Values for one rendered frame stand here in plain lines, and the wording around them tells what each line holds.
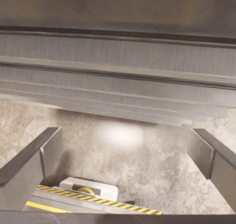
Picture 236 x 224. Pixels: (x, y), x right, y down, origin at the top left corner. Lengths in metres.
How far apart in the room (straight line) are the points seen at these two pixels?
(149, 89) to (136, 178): 0.77
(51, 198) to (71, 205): 0.08
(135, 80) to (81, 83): 0.06
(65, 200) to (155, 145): 0.49
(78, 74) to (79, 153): 0.79
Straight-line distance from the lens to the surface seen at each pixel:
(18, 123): 1.15
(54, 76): 0.21
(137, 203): 0.82
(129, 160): 0.90
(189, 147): 0.17
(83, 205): 0.65
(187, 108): 0.26
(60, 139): 0.17
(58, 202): 0.68
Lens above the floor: 0.89
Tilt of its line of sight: 78 degrees down
